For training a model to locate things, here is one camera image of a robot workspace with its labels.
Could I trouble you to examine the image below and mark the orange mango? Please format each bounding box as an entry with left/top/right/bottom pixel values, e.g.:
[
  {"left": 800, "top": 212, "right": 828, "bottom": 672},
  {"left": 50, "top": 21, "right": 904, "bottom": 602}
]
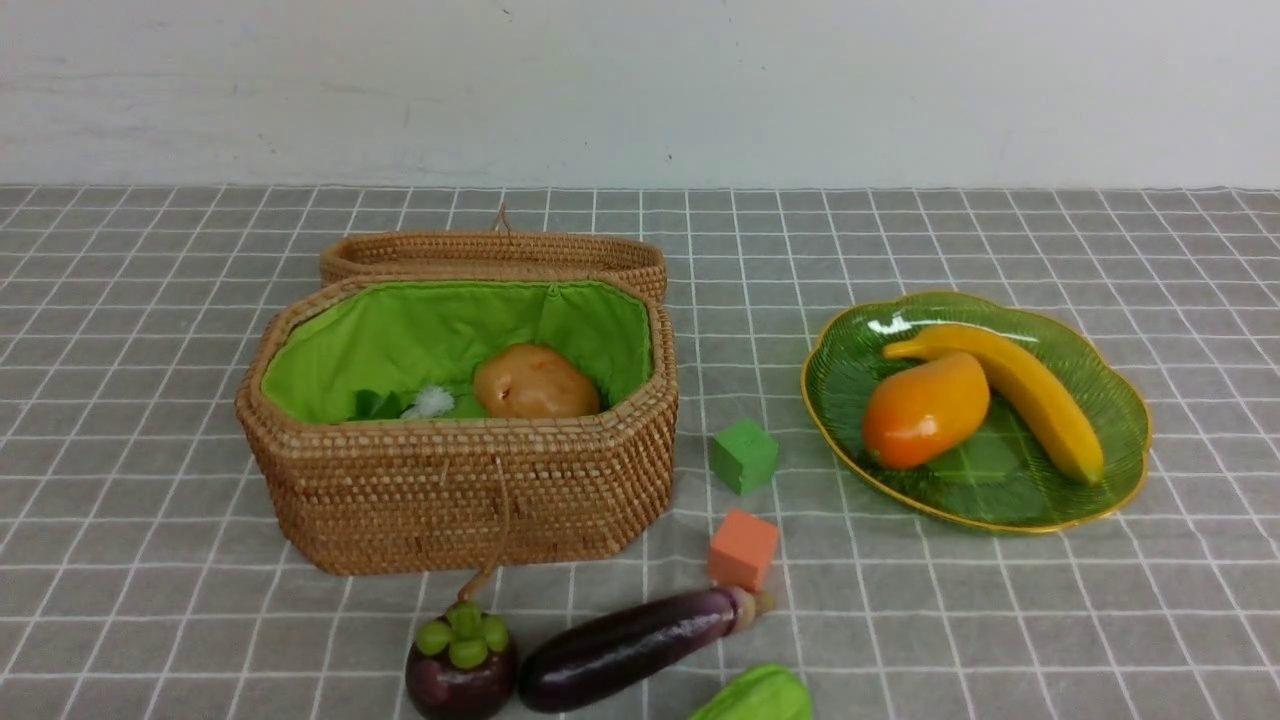
[{"left": 861, "top": 352, "right": 991, "bottom": 470}]

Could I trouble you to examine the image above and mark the white radish with leaves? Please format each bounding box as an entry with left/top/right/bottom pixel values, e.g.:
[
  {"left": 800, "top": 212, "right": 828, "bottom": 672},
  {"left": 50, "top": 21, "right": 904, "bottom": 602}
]
[{"left": 347, "top": 389, "right": 413, "bottom": 421}]

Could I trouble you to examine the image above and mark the green foam cube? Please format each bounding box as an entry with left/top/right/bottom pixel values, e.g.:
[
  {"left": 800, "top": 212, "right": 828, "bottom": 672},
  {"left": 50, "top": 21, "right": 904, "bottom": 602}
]
[{"left": 708, "top": 418, "right": 780, "bottom": 496}]

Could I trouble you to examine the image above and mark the green chayote vegetable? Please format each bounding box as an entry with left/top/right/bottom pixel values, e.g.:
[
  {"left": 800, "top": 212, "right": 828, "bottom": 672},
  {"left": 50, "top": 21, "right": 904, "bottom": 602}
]
[{"left": 690, "top": 664, "right": 814, "bottom": 720}]

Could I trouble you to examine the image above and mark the purple eggplant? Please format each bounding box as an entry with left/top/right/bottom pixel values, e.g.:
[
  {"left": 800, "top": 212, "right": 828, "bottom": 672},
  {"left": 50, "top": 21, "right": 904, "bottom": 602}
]
[{"left": 516, "top": 585, "right": 774, "bottom": 714}]

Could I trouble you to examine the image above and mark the grey checkered tablecloth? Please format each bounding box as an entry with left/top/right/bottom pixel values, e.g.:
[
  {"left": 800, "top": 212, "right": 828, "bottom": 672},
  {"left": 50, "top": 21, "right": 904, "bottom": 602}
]
[{"left": 1, "top": 186, "right": 1277, "bottom": 719}]

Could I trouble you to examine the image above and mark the brown potato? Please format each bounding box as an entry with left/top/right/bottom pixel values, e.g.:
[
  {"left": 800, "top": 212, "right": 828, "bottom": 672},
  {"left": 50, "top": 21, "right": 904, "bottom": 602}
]
[{"left": 472, "top": 343, "right": 602, "bottom": 419}]

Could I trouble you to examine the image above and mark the green glass leaf plate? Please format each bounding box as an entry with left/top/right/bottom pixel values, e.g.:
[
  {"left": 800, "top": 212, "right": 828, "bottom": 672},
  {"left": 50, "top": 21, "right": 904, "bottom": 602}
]
[{"left": 801, "top": 291, "right": 1152, "bottom": 536}]

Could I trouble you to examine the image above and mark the dark purple mangosteen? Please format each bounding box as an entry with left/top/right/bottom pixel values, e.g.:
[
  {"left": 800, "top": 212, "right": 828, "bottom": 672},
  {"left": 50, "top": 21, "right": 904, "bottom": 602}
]
[{"left": 404, "top": 601, "right": 518, "bottom": 719}]

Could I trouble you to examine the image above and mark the woven wicker basket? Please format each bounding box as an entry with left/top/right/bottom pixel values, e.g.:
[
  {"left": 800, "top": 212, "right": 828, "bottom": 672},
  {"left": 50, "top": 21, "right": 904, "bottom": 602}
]
[{"left": 236, "top": 273, "right": 680, "bottom": 575}]

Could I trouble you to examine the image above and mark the yellow banana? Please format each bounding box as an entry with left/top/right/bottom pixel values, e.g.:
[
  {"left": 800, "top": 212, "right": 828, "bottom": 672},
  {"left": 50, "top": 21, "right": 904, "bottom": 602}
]
[{"left": 881, "top": 323, "right": 1105, "bottom": 486}]

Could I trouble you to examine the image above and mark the orange foam cube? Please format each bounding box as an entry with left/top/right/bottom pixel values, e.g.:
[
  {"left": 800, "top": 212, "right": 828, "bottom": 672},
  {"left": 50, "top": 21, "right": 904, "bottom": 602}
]
[{"left": 707, "top": 509, "right": 780, "bottom": 592}]

